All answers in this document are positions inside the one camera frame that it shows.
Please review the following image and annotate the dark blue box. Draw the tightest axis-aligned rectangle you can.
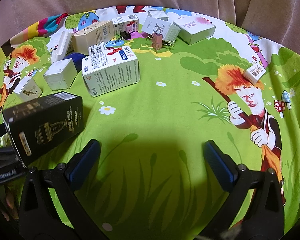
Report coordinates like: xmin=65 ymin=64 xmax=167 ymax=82
xmin=62 ymin=52 xmax=85 ymax=72

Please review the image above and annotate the rose gold binder clip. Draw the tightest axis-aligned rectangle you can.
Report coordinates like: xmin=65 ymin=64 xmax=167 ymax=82
xmin=145 ymin=32 xmax=176 ymax=50

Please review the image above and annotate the small plain white box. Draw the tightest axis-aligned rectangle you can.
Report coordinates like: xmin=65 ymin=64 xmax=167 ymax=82
xmin=147 ymin=9 xmax=169 ymax=22

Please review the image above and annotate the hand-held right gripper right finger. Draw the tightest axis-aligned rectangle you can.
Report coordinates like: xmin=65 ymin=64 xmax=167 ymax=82
xmin=199 ymin=140 xmax=285 ymax=240

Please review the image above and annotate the plain white cube box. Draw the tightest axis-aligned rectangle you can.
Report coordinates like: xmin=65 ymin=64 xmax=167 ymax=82
xmin=43 ymin=58 xmax=77 ymax=91

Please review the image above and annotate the person's left hand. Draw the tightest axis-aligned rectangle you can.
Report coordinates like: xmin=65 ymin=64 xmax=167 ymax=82
xmin=3 ymin=184 xmax=20 ymax=221

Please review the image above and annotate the small white box red print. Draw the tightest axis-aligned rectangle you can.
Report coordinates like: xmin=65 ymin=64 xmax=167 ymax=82
xmin=243 ymin=63 xmax=267 ymax=85

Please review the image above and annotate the black binder clip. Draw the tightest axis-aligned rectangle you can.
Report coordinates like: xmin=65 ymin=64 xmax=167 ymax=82
xmin=116 ymin=29 xmax=132 ymax=41

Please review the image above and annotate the cartoon printed cloth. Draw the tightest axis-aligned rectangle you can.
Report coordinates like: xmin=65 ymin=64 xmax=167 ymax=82
xmin=0 ymin=4 xmax=300 ymax=240

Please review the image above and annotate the small white red milk carton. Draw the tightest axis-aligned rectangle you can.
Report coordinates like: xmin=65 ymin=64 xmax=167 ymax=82
xmin=112 ymin=14 xmax=140 ymax=34

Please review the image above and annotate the beige cardboard box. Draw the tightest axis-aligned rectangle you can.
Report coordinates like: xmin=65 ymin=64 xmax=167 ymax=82
xmin=72 ymin=21 xmax=115 ymax=55

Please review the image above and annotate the black box with gold print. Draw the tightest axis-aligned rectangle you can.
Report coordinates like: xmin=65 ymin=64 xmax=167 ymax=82
xmin=2 ymin=92 xmax=84 ymax=167

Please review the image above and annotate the white box with grey script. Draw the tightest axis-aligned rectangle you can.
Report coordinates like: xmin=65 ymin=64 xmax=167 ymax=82
xmin=141 ymin=14 xmax=181 ymax=42

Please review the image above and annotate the white box with gold figure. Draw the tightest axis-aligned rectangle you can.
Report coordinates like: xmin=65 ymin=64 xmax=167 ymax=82
xmin=13 ymin=76 xmax=43 ymax=102

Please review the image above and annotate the large white red milk carton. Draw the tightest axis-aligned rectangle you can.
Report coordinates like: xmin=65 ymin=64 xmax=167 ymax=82
xmin=82 ymin=42 xmax=141 ymax=97

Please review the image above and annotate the flat white box pink flower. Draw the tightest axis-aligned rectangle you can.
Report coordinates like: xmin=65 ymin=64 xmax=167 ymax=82
xmin=172 ymin=16 xmax=217 ymax=45

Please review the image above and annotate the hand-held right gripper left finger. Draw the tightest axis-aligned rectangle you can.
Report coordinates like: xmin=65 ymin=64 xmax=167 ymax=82
xmin=19 ymin=139 xmax=110 ymax=240

